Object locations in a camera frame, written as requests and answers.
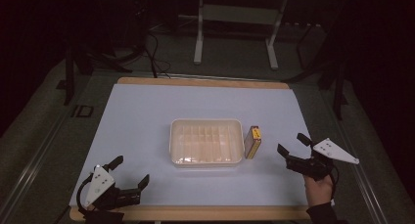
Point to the white metal stand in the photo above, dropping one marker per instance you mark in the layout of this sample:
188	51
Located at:
198	38

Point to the small yellow box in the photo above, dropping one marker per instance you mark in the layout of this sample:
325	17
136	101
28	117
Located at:
253	144

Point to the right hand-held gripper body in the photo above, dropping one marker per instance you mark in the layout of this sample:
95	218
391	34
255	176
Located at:
310	166

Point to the small black floor frame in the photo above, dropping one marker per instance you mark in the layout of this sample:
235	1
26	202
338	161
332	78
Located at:
83	111

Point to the metal floor rail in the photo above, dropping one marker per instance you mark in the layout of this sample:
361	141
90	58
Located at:
29	171

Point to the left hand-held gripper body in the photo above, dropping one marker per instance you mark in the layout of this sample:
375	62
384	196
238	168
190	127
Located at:
99	185

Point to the person's right hand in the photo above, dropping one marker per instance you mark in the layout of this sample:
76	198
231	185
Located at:
318	189

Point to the white table mat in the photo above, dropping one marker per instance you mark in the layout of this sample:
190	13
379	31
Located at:
147	119

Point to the black metal stand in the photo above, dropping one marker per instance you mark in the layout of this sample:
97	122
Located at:
339	93
69	80

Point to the white plastic tray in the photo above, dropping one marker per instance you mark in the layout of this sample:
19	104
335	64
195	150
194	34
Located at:
206	142

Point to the dark equipment tower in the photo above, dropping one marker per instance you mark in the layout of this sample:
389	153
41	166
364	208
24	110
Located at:
140	22

